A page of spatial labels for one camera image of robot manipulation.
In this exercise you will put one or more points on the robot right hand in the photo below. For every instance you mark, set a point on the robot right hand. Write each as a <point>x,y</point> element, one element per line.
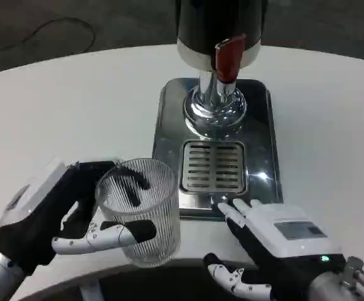
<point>282,232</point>

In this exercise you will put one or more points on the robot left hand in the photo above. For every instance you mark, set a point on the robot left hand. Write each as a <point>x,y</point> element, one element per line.
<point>37,219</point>

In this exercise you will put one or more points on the clear ribbed glass cup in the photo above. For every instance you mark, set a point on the clear ribbed glass cup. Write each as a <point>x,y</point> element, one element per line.
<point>150,232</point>

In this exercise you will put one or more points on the robot right silver forearm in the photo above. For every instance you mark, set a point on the robot right silver forearm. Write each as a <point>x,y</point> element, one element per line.
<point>332,288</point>

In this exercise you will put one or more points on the steel drip tray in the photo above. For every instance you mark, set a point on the steel drip tray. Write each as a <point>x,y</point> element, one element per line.
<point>263,150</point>

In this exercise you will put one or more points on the white table leg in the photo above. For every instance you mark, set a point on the white table leg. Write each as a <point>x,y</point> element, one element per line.
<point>92,291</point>

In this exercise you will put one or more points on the slotted steel drain grid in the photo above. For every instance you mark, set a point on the slotted steel drain grid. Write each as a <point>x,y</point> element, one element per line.
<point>213,166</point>

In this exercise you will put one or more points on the black steel drink dispenser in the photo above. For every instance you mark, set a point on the black steel drink dispenser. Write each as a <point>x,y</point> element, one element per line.
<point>207,25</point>

